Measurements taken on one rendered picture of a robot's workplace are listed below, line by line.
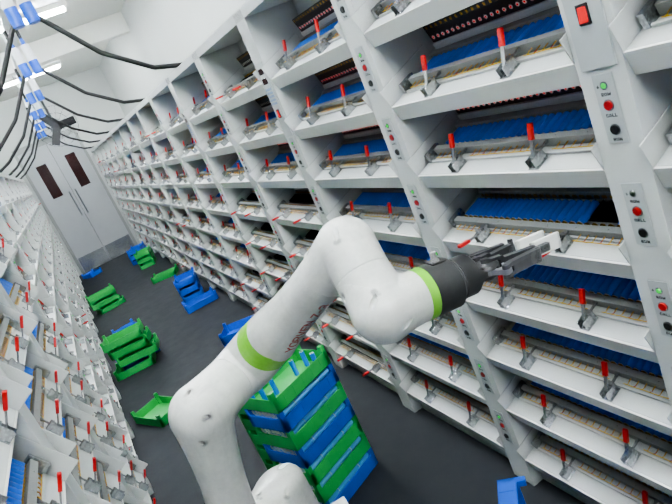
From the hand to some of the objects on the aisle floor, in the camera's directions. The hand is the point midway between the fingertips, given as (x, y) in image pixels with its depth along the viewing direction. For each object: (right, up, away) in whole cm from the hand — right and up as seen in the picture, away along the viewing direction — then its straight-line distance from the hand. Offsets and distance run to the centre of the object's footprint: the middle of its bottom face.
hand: (538, 243), depth 111 cm
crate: (-37, -93, +120) cm, 156 cm away
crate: (+18, -90, +53) cm, 106 cm away
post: (+63, -79, +26) cm, 104 cm away
